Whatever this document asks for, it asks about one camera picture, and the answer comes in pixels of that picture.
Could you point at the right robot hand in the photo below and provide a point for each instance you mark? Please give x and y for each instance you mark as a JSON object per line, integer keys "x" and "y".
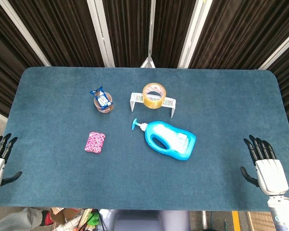
{"x": 272, "y": 174}

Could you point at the pink patterned pouch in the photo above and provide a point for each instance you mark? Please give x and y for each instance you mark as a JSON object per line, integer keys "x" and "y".
{"x": 94, "y": 142}

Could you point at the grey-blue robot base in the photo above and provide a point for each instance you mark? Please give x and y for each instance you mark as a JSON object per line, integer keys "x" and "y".
{"x": 144, "y": 221}

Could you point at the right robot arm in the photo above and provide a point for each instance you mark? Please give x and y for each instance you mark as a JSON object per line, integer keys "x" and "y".
{"x": 280, "y": 211}

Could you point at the grey cloth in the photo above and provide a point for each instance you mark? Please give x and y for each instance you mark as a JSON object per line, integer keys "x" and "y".
{"x": 14, "y": 220}

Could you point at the cardboard box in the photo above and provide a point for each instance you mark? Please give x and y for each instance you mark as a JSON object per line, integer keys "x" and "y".
{"x": 65, "y": 215}

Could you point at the dark brown curtain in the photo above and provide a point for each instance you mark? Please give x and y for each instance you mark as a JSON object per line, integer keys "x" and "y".
{"x": 62, "y": 31}
{"x": 4, "y": 72}
{"x": 132, "y": 31}
{"x": 243, "y": 31}

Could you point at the blue detergent pump bottle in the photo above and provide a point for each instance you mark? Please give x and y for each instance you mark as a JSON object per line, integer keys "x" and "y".
{"x": 169, "y": 139}

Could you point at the green toy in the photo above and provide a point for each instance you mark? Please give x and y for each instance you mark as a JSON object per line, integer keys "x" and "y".
{"x": 93, "y": 217}

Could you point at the clear jar of rubber bands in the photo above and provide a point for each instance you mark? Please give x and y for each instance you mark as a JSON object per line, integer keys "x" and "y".
{"x": 104, "y": 109}

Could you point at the white mesh metal rack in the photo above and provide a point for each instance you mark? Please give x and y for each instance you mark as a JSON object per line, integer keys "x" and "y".
{"x": 169, "y": 102}

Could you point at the blue snack packet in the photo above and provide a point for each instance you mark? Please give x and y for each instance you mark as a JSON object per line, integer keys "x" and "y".
{"x": 101, "y": 98}

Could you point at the blue fabric table cover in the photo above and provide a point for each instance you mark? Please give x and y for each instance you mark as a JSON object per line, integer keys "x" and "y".
{"x": 144, "y": 180}

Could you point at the yellow packing tape roll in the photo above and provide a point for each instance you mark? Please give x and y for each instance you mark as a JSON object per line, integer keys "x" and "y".
{"x": 154, "y": 102}

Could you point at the thin white pole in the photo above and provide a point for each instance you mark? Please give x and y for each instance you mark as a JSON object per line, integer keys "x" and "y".
{"x": 150, "y": 31}

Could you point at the white frame post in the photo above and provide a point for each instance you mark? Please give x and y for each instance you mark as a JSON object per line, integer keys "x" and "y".
{"x": 195, "y": 33}
{"x": 24, "y": 33}
{"x": 279, "y": 49}
{"x": 101, "y": 33}

